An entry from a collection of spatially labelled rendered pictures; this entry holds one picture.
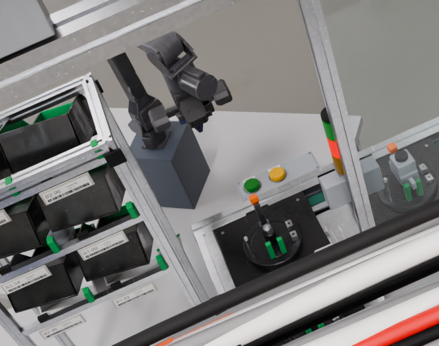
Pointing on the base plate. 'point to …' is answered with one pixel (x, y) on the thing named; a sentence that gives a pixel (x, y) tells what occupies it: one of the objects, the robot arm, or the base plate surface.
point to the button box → (293, 168)
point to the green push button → (252, 185)
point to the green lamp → (328, 130)
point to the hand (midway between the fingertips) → (196, 120)
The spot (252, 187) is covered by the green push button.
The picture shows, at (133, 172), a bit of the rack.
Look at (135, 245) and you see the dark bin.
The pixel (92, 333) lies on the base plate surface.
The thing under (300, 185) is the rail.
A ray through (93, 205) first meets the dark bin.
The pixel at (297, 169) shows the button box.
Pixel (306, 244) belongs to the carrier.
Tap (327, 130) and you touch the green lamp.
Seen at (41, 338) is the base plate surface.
